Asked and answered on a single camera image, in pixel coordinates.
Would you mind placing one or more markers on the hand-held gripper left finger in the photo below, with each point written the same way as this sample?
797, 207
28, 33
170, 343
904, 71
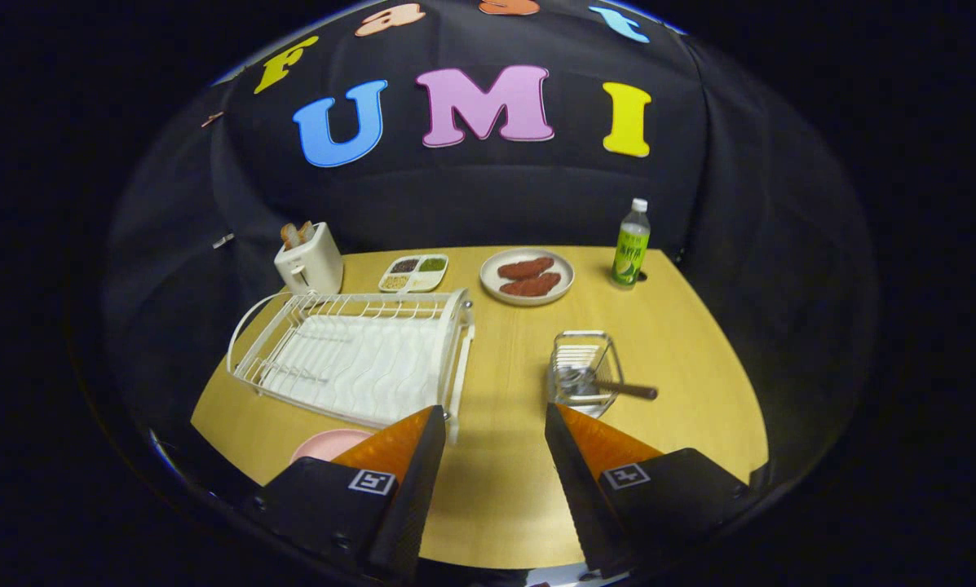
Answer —
410, 505

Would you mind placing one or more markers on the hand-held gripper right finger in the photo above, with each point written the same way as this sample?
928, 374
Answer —
585, 505

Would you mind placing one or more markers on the pink plate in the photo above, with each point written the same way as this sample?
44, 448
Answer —
324, 444

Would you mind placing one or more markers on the beige plate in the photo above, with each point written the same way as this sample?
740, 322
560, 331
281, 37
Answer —
488, 281

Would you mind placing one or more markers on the white divided condiment tray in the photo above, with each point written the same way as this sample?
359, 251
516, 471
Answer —
430, 281

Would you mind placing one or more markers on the brown meat patty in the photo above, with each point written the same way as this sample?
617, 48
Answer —
532, 285
526, 267

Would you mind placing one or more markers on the green label drink bottle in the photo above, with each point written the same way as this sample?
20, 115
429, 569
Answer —
630, 253

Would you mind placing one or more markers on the white toaster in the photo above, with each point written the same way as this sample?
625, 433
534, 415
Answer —
316, 265

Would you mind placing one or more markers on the toast slice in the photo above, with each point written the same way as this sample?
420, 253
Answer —
290, 236
306, 231

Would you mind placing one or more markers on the white cloth clip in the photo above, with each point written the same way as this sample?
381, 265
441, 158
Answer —
223, 240

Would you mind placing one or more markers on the pink cloth clip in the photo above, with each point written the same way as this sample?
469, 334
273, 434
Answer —
213, 120

